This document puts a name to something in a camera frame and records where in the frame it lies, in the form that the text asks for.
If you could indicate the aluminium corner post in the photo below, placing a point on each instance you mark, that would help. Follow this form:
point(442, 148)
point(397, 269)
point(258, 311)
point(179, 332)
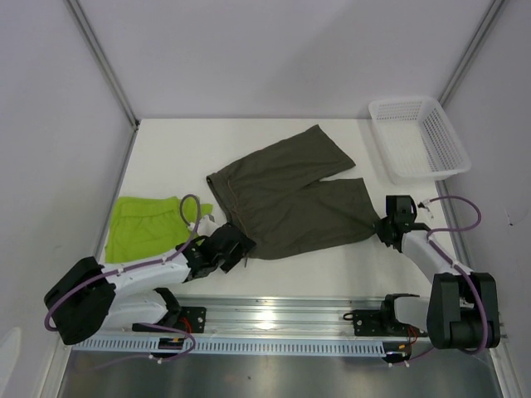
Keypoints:
point(472, 49)
point(97, 51)

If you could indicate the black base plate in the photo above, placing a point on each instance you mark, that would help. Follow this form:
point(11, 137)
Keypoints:
point(193, 317)
point(377, 323)

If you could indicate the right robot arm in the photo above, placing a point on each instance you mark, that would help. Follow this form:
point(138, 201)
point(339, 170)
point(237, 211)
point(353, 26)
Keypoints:
point(462, 310)

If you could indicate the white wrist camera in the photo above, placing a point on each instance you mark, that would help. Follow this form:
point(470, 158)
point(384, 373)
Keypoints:
point(207, 225)
point(425, 206)

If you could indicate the white plastic basket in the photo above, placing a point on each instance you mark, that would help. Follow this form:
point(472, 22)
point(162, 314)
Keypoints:
point(416, 140)

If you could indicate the dark olive shorts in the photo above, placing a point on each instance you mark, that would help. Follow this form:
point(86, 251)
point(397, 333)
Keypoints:
point(287, 199)

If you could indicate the left aluminium corner post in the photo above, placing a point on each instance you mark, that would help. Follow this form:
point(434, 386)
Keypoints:
point(97, 51)

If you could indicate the right aluminium corner post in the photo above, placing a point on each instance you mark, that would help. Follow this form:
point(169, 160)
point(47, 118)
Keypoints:
point(472, 49)

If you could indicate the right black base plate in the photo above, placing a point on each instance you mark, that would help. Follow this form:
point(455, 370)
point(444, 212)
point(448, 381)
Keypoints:
point(377, 323)

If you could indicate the lime green shorts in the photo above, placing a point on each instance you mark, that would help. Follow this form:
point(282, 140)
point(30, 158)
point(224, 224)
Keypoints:
point(145, 227)

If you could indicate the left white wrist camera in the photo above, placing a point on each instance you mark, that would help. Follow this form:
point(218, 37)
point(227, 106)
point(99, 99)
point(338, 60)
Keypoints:
point(207, 225)

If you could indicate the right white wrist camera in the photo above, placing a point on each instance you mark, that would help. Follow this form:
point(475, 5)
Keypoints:
point(425, 206)

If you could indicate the white slotted cable duct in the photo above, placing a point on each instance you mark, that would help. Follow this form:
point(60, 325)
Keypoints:
point(239, 346)

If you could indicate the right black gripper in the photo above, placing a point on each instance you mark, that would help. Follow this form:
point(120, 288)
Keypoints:
point(380, 230)

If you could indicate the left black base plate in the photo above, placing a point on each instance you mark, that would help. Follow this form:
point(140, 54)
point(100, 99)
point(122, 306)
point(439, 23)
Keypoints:
point(193, 317)

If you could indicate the aluminium mounting rail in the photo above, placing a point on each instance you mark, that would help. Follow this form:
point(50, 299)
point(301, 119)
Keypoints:
point(278, 318)

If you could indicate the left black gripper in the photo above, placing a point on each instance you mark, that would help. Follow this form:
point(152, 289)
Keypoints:
point(239, 251)

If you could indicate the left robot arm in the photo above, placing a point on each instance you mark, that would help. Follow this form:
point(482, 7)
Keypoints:
point(93, 297)

